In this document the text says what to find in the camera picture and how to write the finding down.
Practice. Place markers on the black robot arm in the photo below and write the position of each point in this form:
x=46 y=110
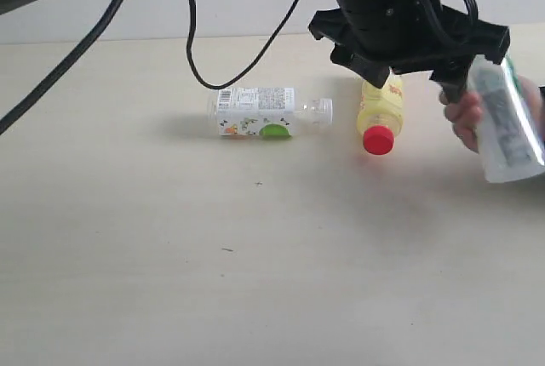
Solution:
x=84 y=21

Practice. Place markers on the clear bottle white cartoon label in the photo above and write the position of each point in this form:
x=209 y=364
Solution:
x=267 y=113

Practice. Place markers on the yellow bottle red cap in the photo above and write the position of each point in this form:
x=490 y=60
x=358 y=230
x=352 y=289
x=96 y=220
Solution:
x=380 y=117

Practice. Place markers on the white bottle green label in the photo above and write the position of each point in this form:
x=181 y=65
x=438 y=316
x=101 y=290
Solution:
x=510 y=147

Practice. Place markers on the person's open hand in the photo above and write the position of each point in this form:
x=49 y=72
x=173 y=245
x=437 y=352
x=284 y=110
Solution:
x=465 y=115

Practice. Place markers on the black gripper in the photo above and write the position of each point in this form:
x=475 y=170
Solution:
x=373 y=37

